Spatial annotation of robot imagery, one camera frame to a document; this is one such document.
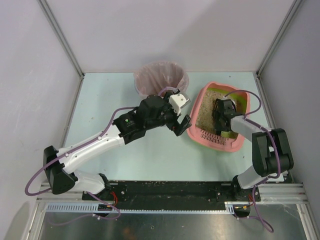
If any pink green litter box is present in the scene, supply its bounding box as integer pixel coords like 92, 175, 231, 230
187, 81, 251, 153

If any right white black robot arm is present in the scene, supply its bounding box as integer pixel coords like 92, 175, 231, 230
212, 99, 294, 200

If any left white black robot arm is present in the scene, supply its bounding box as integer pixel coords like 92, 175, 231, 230
43, 92, 191, 196

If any beige cat litter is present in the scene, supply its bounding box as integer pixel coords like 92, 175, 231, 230
196, 88, 243, 139

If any grey trash bucket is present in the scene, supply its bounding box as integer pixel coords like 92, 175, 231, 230
134, 85, 148, 98

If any pink plastic bin liner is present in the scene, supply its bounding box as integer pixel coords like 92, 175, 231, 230
133, 61, 190, 95

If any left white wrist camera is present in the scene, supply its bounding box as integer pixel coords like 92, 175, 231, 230
168, 92, 190, 116

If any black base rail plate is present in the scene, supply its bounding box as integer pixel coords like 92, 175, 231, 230
97, 180, 261, 213

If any aluminium frame rail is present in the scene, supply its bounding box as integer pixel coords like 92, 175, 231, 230
37, 181, 308, 215

